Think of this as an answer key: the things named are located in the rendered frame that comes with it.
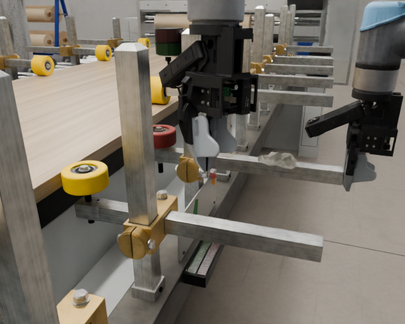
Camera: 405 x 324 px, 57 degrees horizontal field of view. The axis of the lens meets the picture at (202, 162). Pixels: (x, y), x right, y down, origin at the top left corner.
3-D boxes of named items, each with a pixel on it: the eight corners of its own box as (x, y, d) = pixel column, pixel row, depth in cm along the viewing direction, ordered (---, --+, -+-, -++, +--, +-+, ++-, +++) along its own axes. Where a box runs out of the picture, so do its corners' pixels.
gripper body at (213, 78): (218, 124, 48) (221, 24, 44) (177, 113, 54) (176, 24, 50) (257, 116, 53) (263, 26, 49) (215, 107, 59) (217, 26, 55)
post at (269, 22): (267, 121, 179) (274, 13, 160) (266, 123, 176) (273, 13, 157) (260, 120, 180) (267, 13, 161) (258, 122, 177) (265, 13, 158)
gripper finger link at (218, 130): (227, 179, 54) (229, 117, 51) (200, 168, 59) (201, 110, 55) (241, 175, 56) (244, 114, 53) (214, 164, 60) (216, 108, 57)
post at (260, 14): (258, 130, 156) (266, 6, 137) (256, 132, 153) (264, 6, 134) (250, 128, 157) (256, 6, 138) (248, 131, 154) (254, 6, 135)
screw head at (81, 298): (93, 296, 47) (92, 289, 46) (83, 308, 45) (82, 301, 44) (79, 293, 47) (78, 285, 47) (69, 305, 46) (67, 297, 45)
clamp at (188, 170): (215, 161, 91) (216, 142, 89) (198, 184, 79) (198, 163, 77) (194, 159, 93) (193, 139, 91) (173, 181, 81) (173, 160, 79)
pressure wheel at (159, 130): (182, 168, 94) (180, 123, 89) (170, 180, 87) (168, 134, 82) (153, 164, 96) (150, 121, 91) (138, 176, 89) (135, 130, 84)
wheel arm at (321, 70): (332, 74, 142) (333, 64, 141) (332, 76, 139) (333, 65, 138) (208, 68, 157) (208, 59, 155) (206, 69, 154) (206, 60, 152)
